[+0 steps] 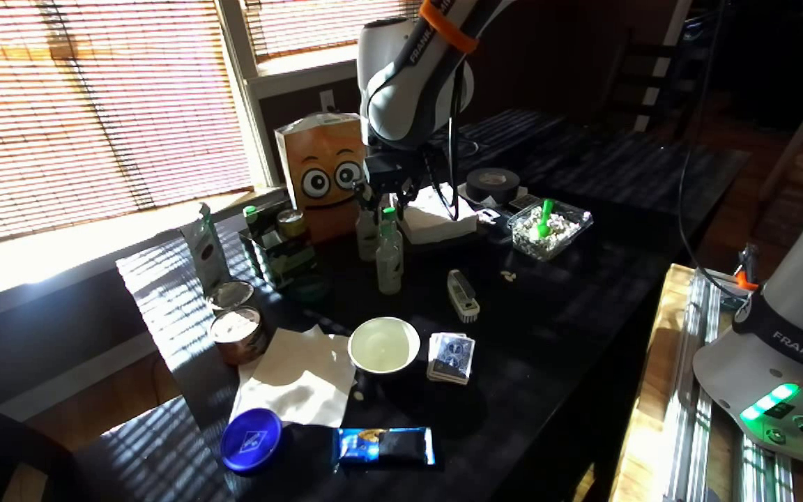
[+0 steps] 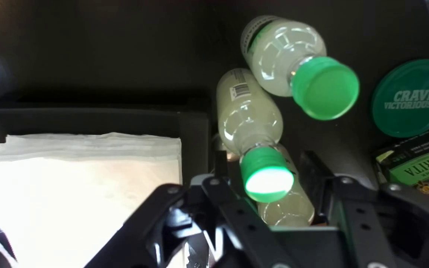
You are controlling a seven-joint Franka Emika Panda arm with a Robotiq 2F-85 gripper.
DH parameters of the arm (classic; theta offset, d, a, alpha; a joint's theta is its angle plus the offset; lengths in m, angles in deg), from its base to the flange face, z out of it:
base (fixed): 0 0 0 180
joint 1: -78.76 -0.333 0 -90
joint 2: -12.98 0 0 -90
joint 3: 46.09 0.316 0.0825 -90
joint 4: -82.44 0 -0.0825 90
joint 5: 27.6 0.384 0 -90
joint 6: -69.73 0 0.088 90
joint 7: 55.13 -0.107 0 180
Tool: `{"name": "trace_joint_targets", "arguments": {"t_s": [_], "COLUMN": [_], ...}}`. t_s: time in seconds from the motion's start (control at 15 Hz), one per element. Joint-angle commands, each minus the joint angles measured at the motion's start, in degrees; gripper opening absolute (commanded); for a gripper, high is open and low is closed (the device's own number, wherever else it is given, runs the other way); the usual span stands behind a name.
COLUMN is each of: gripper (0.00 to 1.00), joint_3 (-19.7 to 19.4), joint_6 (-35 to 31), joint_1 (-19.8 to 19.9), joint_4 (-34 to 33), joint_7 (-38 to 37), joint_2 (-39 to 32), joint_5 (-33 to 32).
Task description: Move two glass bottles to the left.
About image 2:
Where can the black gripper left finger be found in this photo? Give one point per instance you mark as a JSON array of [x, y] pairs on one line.
[[246, 229]]

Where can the white napkin stack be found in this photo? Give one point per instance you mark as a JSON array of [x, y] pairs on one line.
[[75, 199]]

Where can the green margarita box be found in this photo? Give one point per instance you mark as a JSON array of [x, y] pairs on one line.
[[417, 166]]

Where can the green round lid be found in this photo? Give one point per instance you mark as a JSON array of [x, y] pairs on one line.
[[413, 99]]

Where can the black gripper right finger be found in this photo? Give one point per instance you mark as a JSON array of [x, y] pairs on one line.
[[368, 224]]

